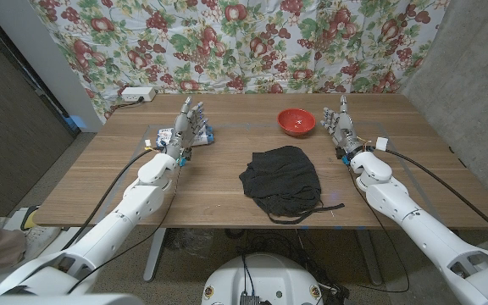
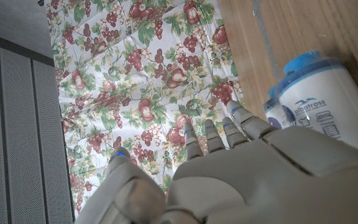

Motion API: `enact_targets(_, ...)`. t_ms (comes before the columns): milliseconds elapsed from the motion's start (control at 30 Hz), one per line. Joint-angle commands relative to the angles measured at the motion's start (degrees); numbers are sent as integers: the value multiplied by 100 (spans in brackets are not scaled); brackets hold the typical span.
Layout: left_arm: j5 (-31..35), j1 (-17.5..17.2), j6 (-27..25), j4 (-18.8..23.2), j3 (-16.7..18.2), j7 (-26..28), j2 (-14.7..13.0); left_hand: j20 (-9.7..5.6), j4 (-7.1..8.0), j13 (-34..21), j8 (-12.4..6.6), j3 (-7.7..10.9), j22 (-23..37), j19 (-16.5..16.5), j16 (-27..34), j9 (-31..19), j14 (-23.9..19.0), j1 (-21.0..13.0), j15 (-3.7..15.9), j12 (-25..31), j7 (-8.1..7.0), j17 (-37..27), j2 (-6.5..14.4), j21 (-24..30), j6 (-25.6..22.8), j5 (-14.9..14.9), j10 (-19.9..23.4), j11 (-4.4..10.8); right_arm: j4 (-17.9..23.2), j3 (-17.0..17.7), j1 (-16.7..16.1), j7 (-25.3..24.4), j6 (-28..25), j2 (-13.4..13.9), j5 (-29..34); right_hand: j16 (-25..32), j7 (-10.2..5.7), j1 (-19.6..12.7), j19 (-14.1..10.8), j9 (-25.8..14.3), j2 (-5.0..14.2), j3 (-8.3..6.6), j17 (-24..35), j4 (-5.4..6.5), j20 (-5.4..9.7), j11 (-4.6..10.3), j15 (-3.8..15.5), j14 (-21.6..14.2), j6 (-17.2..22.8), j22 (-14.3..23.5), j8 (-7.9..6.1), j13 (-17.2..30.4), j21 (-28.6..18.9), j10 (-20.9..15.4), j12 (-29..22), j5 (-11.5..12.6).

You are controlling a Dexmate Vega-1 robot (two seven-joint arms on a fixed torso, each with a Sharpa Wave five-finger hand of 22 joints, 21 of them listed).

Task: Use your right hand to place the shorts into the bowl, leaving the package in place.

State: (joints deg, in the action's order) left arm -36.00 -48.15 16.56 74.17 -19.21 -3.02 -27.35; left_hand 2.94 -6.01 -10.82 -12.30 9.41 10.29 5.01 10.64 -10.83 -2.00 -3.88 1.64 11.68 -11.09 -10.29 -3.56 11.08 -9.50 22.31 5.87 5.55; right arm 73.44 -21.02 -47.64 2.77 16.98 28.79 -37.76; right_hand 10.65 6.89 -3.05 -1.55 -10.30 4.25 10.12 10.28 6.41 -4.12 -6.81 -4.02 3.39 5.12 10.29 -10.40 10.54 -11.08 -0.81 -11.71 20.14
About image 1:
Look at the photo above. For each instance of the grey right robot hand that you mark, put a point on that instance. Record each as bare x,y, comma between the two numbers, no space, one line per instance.
345,131

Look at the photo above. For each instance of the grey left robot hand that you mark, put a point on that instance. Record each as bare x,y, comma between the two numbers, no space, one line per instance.
182,131

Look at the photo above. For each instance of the black shorts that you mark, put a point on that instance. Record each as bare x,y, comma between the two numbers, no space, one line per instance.
282,182

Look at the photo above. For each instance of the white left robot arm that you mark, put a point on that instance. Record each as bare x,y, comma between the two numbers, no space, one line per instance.
142,199

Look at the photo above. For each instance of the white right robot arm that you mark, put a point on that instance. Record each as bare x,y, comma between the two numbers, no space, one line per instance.
422,229

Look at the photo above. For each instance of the white blue package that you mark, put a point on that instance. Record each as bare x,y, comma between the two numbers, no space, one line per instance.
164,137

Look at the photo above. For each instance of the red bowl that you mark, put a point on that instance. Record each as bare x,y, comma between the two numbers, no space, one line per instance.
296,120

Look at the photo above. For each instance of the white power strip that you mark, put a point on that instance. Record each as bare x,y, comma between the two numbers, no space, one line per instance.
136,94

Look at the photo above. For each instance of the floral fruit print backdrop cloth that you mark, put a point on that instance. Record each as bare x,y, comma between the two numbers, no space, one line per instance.
235,46

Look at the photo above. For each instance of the blue tape patch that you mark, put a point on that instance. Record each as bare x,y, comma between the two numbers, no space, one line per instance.
75,122

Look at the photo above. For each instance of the grey metal table leg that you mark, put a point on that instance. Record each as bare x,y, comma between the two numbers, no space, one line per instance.
155,254
370,258

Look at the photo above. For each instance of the dark wooden door panel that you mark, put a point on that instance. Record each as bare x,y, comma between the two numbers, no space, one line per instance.
15,127

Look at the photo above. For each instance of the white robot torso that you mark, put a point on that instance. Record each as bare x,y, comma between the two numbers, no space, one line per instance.
265,279

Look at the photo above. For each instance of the white yellow floor board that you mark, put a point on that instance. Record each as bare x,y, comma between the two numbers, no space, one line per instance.
30,218

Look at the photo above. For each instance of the white sneaker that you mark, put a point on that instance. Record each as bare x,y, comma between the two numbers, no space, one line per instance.
40,239

